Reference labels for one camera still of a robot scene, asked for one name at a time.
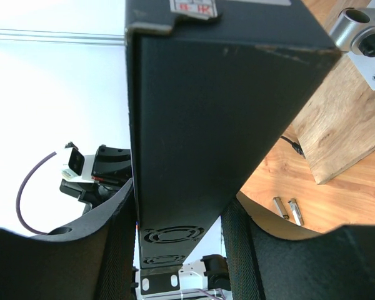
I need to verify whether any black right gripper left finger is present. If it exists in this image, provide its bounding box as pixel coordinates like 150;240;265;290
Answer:
0;180;136;299

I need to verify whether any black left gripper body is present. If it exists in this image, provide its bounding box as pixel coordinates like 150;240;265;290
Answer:
91;145;133;188

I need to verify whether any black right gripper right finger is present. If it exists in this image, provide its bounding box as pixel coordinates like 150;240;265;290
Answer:
221;195;375;299

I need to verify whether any silver sfp module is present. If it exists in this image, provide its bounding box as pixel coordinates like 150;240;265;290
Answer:
272;197;289;220
288;198;304;226

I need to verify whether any blue-faced grey network switch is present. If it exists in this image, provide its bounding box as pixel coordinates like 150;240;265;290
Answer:
124;0;343;296

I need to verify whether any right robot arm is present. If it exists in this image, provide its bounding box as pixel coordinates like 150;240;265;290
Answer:
0;183;375;299

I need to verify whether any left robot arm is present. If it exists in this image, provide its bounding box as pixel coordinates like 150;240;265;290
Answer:
59;142;132;213

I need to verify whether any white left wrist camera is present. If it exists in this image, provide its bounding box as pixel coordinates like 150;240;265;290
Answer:
58;142;95;183

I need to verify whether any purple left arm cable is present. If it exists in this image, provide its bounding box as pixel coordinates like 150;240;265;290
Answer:
16;151;59;235

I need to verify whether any black patch cable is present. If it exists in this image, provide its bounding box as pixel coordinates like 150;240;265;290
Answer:
280;135;306;159

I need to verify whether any aluminium frame post left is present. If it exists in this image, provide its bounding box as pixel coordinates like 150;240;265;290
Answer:
0;29;124;46

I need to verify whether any white switch stand bracket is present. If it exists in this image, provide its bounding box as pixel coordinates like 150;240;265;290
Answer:
329;7;375;91

